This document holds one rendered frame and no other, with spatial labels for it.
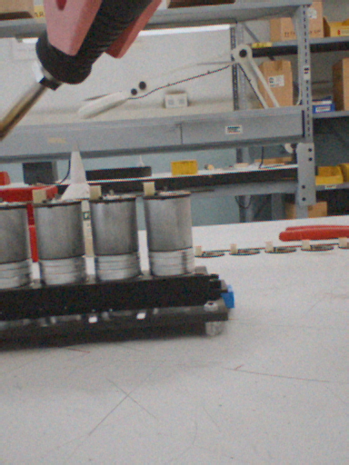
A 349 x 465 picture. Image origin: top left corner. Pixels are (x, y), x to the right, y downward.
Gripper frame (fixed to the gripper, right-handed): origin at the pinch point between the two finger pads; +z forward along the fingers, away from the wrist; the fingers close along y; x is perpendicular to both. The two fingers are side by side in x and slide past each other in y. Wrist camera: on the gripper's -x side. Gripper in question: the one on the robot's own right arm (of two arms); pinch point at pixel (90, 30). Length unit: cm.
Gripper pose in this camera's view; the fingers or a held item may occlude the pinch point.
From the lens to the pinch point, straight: 28.0
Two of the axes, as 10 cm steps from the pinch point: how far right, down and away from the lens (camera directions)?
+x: 6.6, 4.9, -5.7
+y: -7.0, 1.3, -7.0
